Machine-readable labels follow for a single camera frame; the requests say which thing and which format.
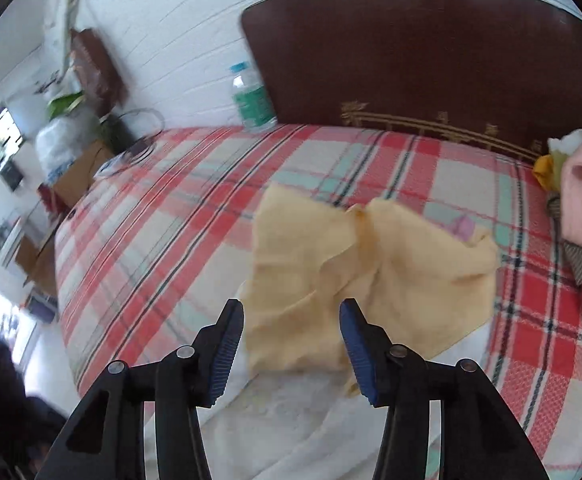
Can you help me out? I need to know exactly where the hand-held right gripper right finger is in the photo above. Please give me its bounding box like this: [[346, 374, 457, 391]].
[[339, 298, 552, 480]]

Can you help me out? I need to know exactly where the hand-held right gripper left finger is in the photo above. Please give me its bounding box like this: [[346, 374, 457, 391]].
[[35, 298, 246, 480]]

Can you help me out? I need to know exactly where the yellow cloth garment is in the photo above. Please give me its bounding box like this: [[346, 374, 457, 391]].
[[235, 183, 500, 395]]

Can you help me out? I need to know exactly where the white towel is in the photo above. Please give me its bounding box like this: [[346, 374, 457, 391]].
[[143, 320, 494, 480]]

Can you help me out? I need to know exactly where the plaid bed sheet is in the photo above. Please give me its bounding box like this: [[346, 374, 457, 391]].
[[54, 125, 582, 480]]

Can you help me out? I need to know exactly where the dark chair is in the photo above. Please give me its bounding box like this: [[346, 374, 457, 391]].
[[0, 335, 69, 480]]

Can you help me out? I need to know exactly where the cardboard box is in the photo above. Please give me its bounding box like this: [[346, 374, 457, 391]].
[[51, 140, 118, 209]]

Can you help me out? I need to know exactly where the striped brown cloth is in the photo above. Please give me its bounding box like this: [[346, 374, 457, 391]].
[[545, 192, 582, 287]]

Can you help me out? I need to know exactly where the green label plastic bottle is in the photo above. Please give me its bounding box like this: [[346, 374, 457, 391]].
[[230, 61, 278, 133]]

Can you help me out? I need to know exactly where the yellow plush toy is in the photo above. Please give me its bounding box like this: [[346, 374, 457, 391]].
[[532, 129, 582, 193]]

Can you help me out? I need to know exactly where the white plastic bag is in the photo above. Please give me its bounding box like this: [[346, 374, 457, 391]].
[[36, 114, 102, 181]]

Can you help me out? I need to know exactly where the green leaf plant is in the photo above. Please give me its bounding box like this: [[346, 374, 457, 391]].
[[46, 91, 88, 122]]

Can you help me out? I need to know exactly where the dark wooden headboard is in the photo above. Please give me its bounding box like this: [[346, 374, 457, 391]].
[[241, 0, 582, 162]]

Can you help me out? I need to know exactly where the brown paper bag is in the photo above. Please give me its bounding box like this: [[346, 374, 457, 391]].
[[69, 28, 126, 111]]

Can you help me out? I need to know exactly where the black cable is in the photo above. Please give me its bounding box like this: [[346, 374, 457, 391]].
[[102, 108, 166, 167]]

